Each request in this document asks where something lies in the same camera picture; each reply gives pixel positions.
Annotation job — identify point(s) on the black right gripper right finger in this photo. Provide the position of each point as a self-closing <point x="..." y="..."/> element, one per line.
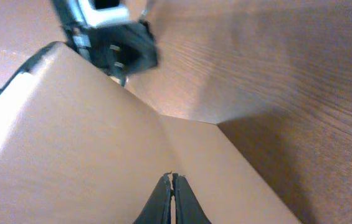
<point x="188" y="209"/>

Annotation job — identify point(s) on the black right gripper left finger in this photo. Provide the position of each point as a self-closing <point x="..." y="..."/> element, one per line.
<point x="157" y="209"/>

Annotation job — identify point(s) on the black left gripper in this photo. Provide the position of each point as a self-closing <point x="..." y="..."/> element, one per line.
<point x="113" y="35"/>

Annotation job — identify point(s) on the brown cardboard box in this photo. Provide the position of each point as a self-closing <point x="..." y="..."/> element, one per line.
<point x="76" y="147"/>

